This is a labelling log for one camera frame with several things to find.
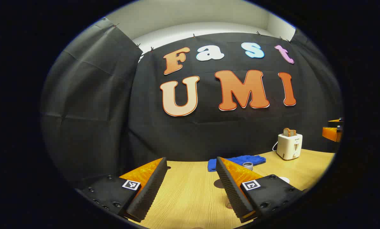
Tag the white toaster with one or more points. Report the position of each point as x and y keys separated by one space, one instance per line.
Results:
x=289 y=146

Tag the blue towel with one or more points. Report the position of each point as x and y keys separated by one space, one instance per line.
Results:
x=240 y=160

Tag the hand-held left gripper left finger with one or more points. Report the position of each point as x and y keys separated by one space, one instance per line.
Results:
x=147 y=190

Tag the toast bread slice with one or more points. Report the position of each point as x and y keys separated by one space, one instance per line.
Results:
x=289 y=132

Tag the plain black side cloth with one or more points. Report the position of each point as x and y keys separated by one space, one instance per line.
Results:
x=88 y=111

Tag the silver water bottle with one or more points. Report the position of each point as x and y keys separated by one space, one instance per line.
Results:
x=247 y=165

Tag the dark round coaster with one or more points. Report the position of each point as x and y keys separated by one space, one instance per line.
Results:
x=218 y=183

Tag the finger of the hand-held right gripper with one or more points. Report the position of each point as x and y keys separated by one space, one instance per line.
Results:
x=332 y=133

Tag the black backdrop cloth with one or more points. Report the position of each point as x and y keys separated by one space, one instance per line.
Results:
x=234 y=133

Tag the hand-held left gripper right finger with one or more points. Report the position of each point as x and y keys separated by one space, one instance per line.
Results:
x=232 y=190

